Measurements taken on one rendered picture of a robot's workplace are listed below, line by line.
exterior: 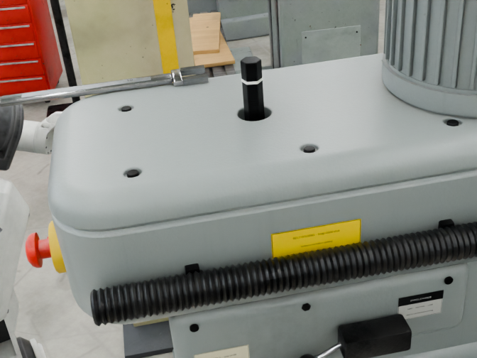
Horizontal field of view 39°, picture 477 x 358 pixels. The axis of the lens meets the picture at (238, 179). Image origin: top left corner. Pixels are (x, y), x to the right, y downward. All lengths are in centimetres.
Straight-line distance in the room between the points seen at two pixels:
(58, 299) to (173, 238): 291
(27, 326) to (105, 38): 155
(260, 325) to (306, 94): 26
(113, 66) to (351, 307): 190
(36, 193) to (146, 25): 216
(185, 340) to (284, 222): 18
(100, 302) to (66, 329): 272
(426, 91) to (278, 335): 30
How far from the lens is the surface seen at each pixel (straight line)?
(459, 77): 70
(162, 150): 67
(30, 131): 143
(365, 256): 65
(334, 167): 63
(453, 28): 68
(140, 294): 63
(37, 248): 78
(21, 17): 537
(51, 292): 359
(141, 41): 250
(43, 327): 340
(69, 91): 82
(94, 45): 250
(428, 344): 85
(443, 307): 80
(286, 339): 76
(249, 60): 70
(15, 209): 116
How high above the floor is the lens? 221
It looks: 32 degrees down
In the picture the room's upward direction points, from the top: 5 degrees counter-clockwise
